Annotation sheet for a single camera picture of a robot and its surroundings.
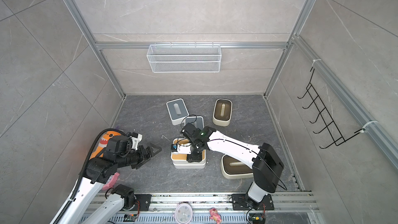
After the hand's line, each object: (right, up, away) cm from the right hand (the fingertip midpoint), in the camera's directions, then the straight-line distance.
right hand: (192, 153), depth 79 cm
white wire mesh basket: (-7, +57, +22) cm, 61 cm away
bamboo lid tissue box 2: (-4, +9, -11) cm, 14 cm away
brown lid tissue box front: (+21, -8, +1) cm, 23 cm away
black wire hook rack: (+60, +15, -15) cm, 64 cm away
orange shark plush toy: (-51, +4, +7) cm, 52 cm away
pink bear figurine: (+11, -25, -11) cm, 29 cm away
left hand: (-15, +4, -8) cm, 18 cm away
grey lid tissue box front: (+2, +15, +18) cm, 24 cm away
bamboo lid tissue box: (-6, -3, -3) cm, 7 cm away
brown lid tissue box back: (+19, +21, +24) cm, 37 cm away
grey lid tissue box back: (-12, +21, +27) cm, 36 cm away
